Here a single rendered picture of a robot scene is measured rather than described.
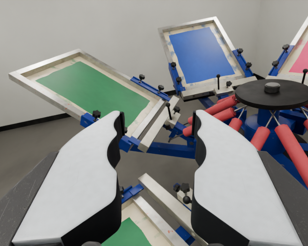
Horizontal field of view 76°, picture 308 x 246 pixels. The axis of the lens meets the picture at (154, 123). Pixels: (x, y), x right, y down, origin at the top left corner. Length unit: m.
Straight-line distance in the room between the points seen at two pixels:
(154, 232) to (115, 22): 3.64
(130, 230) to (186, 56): 1.44
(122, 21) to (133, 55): 0.62
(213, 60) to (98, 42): 2.70
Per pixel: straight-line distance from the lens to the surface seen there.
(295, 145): 0.91
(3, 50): 4.63
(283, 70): 1.83
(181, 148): 1.30
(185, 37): 2.05
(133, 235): 0.93
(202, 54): 1.89
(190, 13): 4.25
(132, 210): 1.00
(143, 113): 1.30
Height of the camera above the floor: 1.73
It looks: 30 degrees down
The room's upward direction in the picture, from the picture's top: 11 degrees counter-clockwise
